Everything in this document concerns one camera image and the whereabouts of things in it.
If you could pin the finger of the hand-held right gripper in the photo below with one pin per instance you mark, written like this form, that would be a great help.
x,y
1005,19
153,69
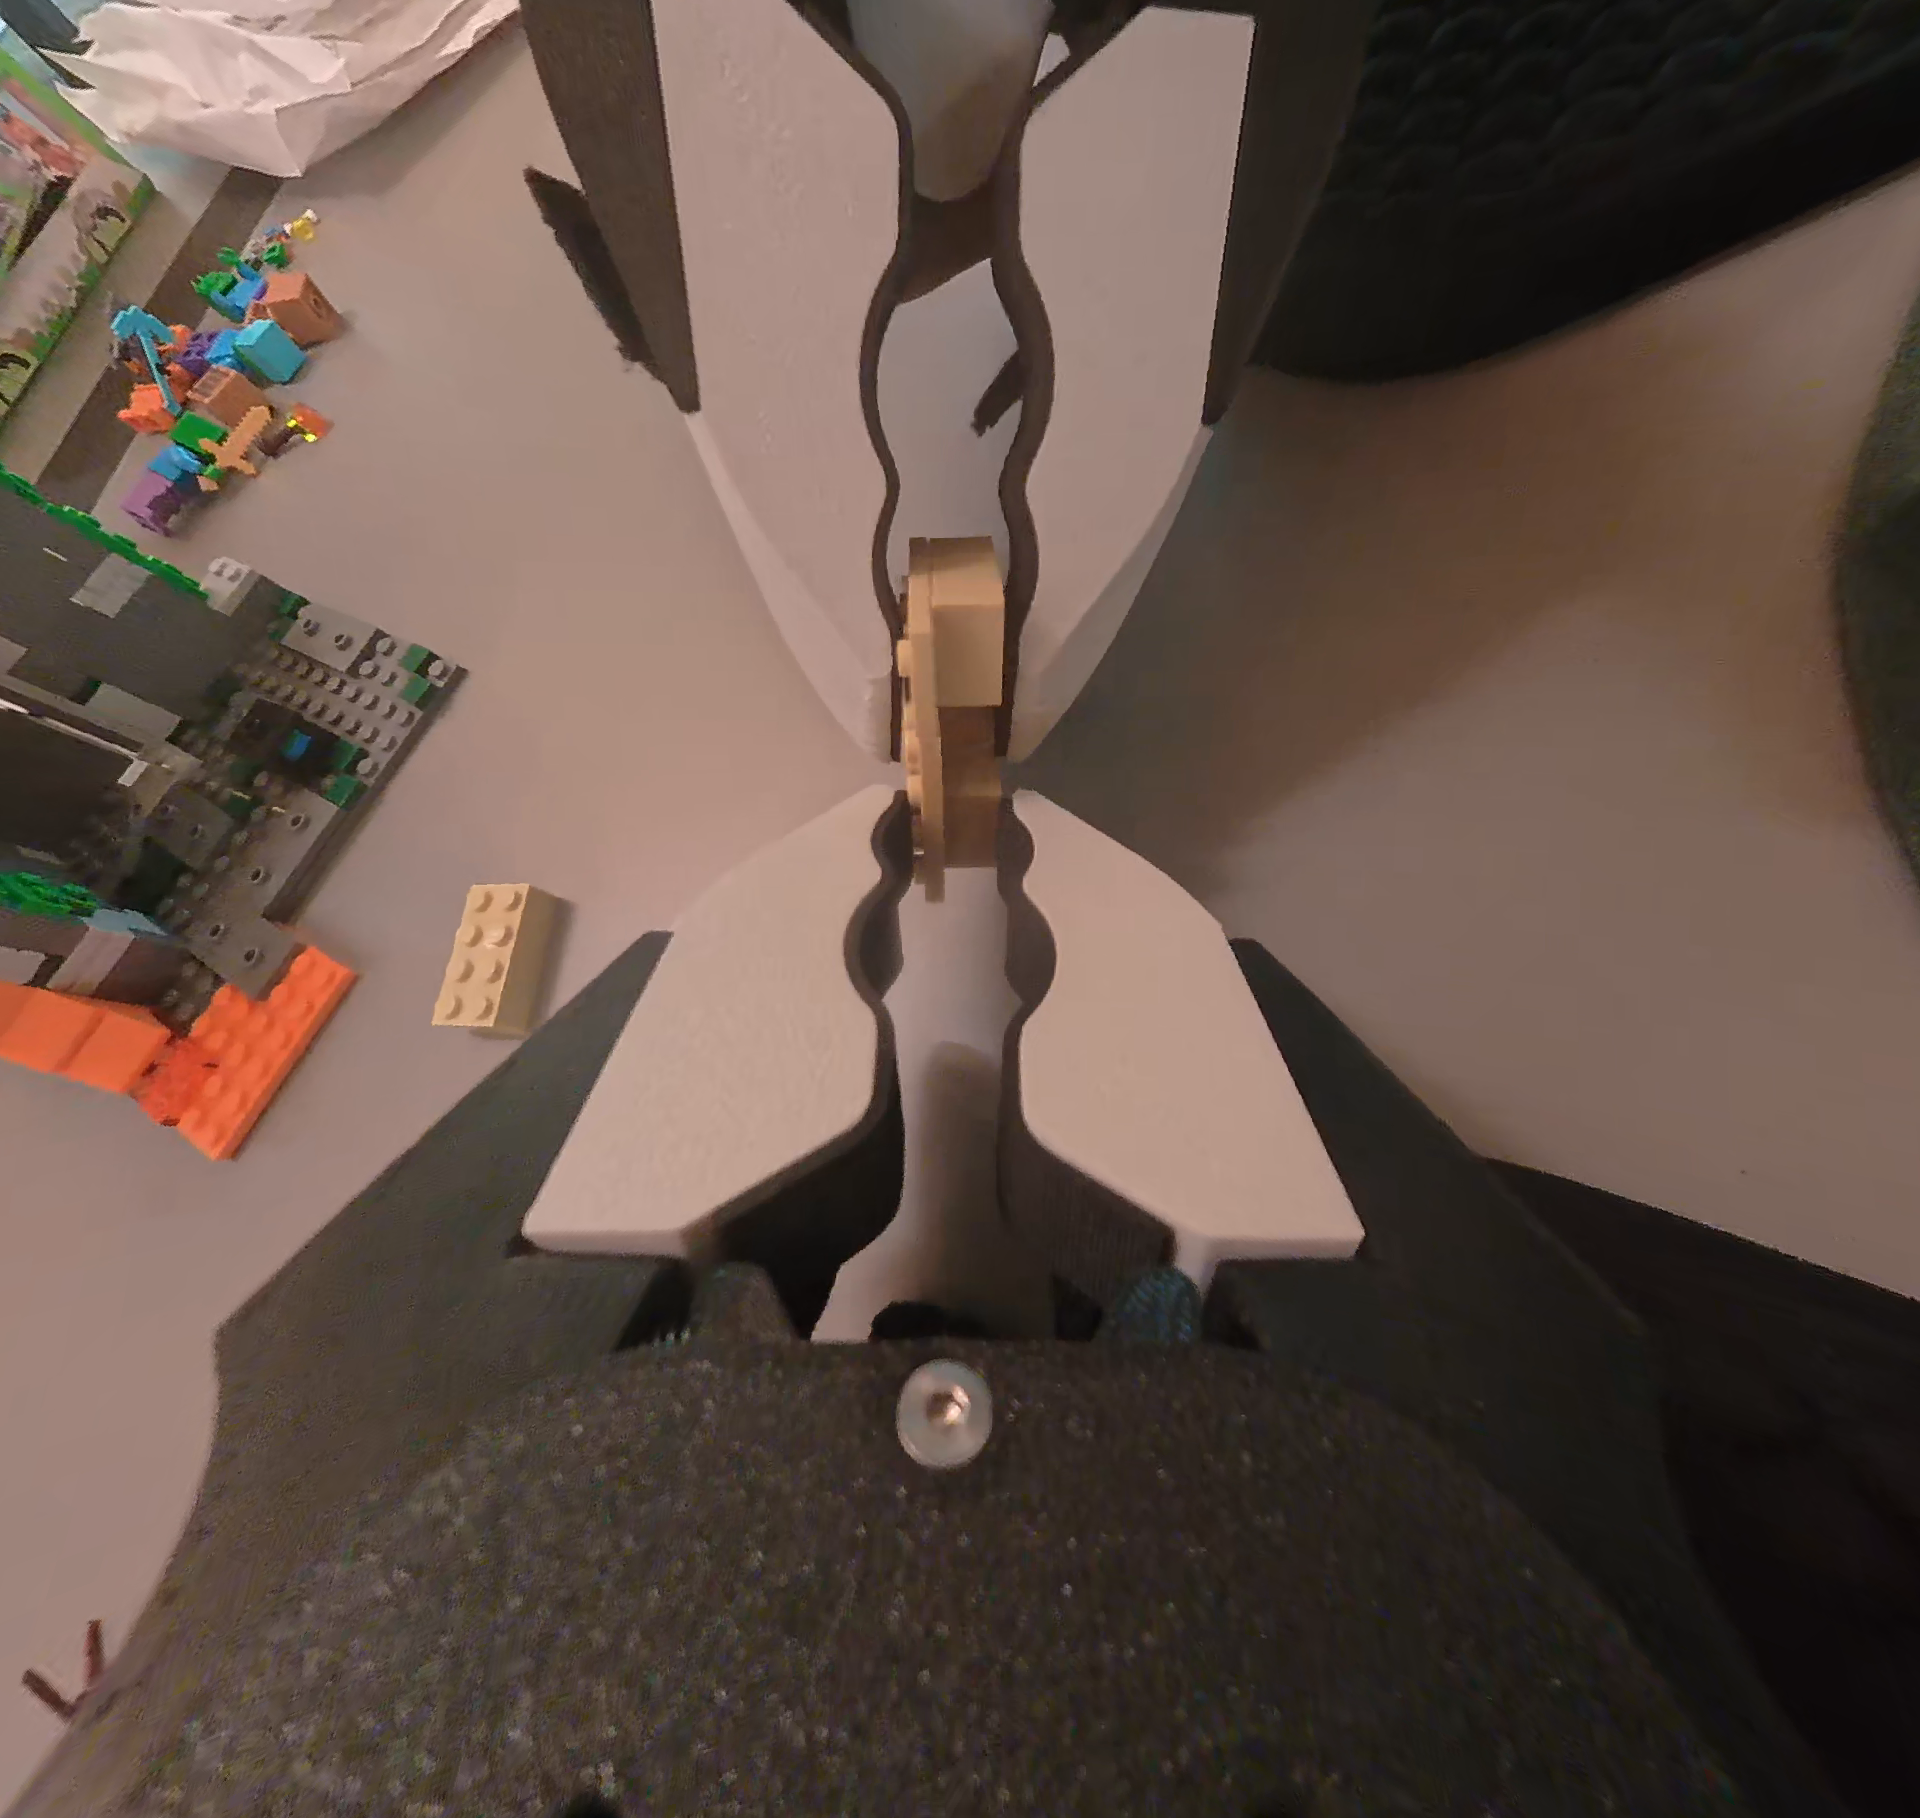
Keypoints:
x,y
764,272
1139,272

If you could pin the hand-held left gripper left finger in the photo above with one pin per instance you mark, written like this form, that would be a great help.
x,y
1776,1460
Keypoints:
x,y
721,1068

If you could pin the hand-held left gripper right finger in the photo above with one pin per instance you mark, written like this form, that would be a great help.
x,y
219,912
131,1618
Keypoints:
x,y
1186,1068

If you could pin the cream two-by-four brick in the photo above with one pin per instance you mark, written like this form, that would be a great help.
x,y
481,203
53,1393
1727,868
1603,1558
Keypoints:
x,y
495,956

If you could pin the tan brick plate assembly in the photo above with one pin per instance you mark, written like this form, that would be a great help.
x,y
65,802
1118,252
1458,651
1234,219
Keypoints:
x,y
959,619

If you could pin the crumpled white paper bags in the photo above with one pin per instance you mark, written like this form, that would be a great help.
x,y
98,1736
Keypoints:
x,y
271,33

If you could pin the pile of colourful toy figures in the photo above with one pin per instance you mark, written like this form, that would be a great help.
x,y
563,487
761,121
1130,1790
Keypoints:
x,y
224,409

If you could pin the grey brick castle model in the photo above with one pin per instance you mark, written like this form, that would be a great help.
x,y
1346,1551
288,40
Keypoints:
x,y
300,738

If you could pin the green toy set box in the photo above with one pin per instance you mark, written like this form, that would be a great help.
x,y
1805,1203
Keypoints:
x,y
58,197

